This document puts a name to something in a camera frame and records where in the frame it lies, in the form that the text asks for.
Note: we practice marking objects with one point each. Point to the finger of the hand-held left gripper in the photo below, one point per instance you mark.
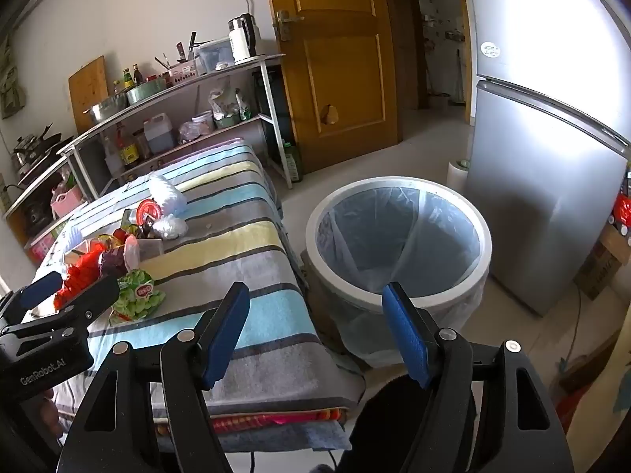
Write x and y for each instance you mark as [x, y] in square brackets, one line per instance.
[93, 298]
[42, 288]

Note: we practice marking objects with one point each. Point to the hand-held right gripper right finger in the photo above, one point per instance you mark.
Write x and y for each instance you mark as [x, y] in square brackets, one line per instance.
[406, 335]

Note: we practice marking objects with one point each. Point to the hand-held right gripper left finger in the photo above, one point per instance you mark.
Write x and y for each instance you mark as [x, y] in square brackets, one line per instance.
[224, 335]

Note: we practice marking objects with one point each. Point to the purple snack packet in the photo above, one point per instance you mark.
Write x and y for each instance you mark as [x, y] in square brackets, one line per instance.
[112, 261]

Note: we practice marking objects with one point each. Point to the white lined trash bin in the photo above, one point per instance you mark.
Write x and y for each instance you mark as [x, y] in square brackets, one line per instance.
[374, 236]

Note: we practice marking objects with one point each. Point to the person's left hand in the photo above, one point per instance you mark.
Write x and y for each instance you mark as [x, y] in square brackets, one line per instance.
[49, 406]

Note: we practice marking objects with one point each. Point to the pink plastic basket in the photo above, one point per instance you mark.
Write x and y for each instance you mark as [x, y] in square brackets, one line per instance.
[66, 202]

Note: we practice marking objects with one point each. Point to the person's leg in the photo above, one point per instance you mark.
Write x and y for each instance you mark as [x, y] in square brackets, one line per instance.
[389, 423]

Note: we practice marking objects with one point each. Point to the red patterned cloth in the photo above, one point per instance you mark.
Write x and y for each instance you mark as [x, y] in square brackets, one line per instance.
[276, 421]

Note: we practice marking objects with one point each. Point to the striped blanket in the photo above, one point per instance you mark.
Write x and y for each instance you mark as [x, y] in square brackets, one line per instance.
[246, 236]

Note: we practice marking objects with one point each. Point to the metal shelf rack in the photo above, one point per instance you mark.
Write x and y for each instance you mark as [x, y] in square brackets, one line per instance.
[91, 167]

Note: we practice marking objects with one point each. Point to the black wok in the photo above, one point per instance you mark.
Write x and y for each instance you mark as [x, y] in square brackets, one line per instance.
[29, 148]

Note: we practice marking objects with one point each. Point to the red capped sauce bottle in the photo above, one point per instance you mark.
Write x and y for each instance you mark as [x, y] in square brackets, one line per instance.
[129, 150]

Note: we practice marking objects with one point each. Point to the white paper roll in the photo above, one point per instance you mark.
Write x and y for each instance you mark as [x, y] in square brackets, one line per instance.
[456, 180]

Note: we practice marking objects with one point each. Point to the green plastic bottle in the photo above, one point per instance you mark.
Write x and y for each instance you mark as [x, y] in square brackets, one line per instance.
[292, 162]

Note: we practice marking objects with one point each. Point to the brown cardboard piece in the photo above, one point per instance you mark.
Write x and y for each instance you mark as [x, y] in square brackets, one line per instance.
[591, 364]

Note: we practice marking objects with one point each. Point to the metal basin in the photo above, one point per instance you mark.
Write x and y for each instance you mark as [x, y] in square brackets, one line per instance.
[106, 108]

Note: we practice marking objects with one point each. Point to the wooden cutting board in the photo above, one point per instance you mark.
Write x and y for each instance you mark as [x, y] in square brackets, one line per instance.
[88, 88]

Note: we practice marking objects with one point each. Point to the printed cardboard box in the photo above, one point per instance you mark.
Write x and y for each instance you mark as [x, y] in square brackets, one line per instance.
[604, 266]

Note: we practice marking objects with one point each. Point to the green pot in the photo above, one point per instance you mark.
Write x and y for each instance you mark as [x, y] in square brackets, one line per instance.
[145, 91]

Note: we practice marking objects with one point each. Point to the silver refrigerator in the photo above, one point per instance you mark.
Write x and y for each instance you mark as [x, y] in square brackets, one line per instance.
[532, 157]

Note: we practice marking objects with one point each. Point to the green glass bottle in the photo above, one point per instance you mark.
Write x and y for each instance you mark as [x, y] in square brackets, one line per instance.
[128, 79]

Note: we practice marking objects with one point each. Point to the dark sauce bottle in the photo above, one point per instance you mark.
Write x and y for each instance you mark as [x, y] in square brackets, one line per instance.
[138, 74]

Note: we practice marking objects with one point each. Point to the grocery plastic bag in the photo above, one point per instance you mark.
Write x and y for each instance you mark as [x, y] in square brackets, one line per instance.
[224, 103]

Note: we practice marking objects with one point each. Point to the pink utensil holder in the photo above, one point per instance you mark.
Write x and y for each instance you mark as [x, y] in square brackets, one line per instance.
[183, 71]

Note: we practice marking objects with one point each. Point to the red plastic bag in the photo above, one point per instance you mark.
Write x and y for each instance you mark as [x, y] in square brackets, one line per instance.
[623, 207]

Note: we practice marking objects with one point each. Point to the clear plastic storage box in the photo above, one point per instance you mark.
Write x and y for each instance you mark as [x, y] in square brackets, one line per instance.
[214, 54]

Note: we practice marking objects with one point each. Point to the wooden door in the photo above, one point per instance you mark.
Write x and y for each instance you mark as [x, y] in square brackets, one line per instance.
[340, 59]

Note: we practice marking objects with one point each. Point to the white electric kettle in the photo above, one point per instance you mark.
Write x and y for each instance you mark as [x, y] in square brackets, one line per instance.
[246, 22]

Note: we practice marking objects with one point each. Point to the wall hanging organizer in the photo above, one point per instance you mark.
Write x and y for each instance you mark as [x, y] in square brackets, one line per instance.
[7, 83]

